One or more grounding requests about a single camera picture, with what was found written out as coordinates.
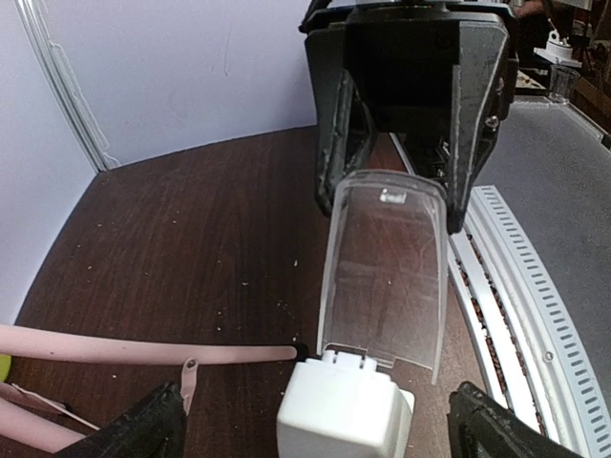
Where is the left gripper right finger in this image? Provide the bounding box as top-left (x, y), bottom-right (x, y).
top-left (447, 381), bottom-right (592, 457)

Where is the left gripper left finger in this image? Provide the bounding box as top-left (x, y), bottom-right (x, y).
top-left (55, 382), bottom-right (187, 458)

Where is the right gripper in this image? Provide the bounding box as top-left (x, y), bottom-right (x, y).
top-left (299, 1), bottom-right (518, 234)

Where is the pink music stand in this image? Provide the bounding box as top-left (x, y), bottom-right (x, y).
top-left (1, 324), bottom-right (308, 453)

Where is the white metronome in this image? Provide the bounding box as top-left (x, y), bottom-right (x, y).
top-left (276, 350), bottom-right (415, 458)

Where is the clear plastic cup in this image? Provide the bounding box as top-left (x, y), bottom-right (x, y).
top-left (549, 65), bottom-right (580, 104)

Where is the yellow-green plastic bowl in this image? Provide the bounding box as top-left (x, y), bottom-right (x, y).
top-left (0, 354), bottom-right (12, 383)

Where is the aluminium front rail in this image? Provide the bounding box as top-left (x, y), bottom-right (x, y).
top-left (389, 133), bottom-right (611, 458)

